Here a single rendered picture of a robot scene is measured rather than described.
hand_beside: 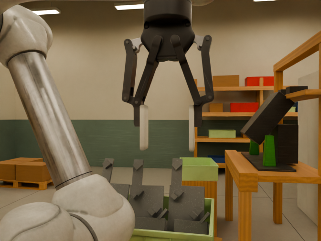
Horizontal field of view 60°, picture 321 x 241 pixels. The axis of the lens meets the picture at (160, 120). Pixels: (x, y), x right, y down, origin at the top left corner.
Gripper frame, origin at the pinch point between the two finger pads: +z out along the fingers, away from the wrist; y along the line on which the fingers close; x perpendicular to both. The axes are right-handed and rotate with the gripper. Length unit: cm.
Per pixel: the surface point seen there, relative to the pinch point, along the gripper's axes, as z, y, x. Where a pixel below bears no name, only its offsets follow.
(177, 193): 30, 6, -73
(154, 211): 36, 15, -67
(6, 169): 97, 365, -424
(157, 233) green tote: 36, 10, -46
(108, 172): 24, 39, -81
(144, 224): 40, 19, -65
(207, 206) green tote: 39, -6, -86
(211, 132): 34, -17, -609
